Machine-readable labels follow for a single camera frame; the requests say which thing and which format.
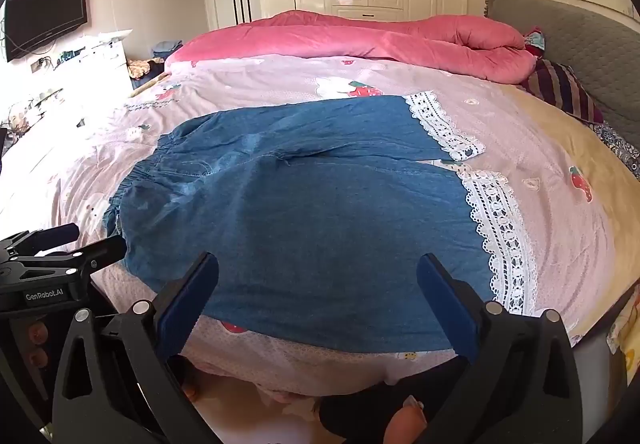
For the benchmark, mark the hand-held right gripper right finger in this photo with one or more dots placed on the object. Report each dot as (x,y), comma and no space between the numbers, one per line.
(445,299)

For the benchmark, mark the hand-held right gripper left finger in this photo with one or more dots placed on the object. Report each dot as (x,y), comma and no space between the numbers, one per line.
(192,294)

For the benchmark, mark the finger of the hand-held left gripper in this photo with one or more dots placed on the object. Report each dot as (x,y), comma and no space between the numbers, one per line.
(95,251)
(60,234)

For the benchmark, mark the blue denim pants lace trim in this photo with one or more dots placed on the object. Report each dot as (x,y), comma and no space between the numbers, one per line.
(325,224)

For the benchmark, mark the person's left hand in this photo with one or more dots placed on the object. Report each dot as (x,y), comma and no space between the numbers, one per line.
(37,335)

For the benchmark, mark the person's foot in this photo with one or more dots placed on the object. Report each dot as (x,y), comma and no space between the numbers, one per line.
(405,421)

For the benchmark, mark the pink strawberry printed bedsheet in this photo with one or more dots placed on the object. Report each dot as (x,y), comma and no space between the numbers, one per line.
(550,174)

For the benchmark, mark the white dresser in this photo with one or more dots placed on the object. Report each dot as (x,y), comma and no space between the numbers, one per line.
(100,59)

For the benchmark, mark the yellow floral cloth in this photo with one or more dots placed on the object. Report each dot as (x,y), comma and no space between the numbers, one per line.
(137,69)

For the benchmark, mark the folded blue clothes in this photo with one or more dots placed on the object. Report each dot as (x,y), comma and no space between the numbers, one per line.
(167,49)

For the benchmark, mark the black flat television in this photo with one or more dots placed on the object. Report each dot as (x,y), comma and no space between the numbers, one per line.
(45,14)

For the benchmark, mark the blue floral pillow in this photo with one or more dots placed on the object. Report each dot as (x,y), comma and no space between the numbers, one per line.
(620,144)

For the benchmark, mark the striped dark cloth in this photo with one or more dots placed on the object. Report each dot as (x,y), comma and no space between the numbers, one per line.
(560,84)

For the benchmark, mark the small teal pink cloth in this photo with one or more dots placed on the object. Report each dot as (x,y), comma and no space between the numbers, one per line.
(535,38)

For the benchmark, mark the pink quilt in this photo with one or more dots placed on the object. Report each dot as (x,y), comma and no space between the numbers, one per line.
(350,39)

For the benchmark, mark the grey quilted headboard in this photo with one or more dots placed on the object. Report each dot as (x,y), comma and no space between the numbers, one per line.
(575,34)

